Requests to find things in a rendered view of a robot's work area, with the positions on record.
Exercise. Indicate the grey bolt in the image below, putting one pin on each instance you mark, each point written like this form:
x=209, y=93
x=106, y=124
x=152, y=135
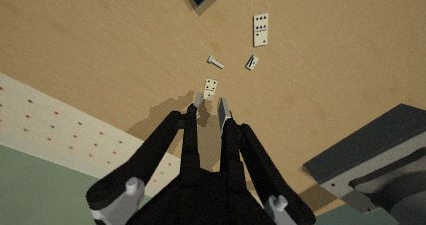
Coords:
x=210, y=59

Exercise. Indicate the white domino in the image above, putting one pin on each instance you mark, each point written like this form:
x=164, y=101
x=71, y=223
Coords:
x=260, y=29

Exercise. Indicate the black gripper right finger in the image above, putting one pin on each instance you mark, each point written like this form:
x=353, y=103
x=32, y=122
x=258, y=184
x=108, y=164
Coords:
x=280, y=201

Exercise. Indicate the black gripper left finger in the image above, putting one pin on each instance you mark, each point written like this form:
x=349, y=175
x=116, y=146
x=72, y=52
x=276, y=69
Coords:
x=115, y=198

